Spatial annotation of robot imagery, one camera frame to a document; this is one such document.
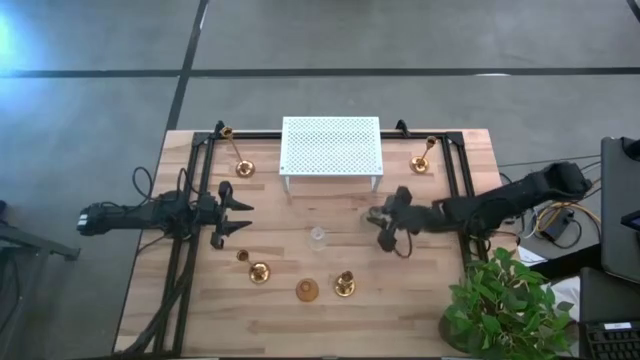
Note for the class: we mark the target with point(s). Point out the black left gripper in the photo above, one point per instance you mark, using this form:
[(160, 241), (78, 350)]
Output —
[(209, 215)]

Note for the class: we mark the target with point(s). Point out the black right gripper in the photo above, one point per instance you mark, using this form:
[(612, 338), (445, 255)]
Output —
[(415, 218)]

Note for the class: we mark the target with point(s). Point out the medium gold candlestick holder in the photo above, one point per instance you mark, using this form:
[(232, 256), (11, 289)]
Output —
[(419, 165)]

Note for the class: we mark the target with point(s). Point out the clear glass candle holder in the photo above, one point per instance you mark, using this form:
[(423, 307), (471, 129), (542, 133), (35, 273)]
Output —
[(317, 240)]

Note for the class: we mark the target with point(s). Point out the amber glass candle holder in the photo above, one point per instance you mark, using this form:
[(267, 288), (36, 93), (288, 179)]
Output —
[(307, 291)]

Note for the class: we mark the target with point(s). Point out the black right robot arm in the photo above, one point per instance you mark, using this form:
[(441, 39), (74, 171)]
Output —
[(500, 200)]

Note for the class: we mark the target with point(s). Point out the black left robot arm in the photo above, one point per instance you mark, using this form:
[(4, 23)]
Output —
[(130, 216)]

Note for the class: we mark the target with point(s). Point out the short gold candle holder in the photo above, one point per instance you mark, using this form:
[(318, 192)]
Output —
[(344, 287)]

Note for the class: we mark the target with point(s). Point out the black clamp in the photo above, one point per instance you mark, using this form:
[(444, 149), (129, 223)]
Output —
[(401, 127), (219, 128)]

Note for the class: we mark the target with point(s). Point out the white perforated metal shelf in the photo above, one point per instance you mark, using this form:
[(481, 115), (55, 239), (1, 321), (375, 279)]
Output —
[(330, 145)]

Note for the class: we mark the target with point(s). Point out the dark plant pot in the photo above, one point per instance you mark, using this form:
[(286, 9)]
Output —
[(450, 335)]

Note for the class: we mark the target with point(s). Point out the white paper sheet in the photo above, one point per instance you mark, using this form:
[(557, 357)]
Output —
[(530, 256)]

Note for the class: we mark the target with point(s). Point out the green leafy plant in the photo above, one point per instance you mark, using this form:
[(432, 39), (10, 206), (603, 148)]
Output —
[(505, 305)]

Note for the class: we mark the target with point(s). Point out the black power adapter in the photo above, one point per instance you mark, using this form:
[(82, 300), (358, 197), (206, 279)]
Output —
[(557, 225)]

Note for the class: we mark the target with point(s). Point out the white cloth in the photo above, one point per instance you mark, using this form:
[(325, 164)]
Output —
[(567, 295)]

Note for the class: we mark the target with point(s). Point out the black stand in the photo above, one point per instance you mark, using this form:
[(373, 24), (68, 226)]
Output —
[(35, 243)]

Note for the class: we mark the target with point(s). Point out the black keyboard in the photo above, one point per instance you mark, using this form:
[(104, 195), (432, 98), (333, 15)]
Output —
[(610, 342)]

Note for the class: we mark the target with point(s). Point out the black aluminium table frame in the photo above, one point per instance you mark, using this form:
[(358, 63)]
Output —
[(201, 138)]

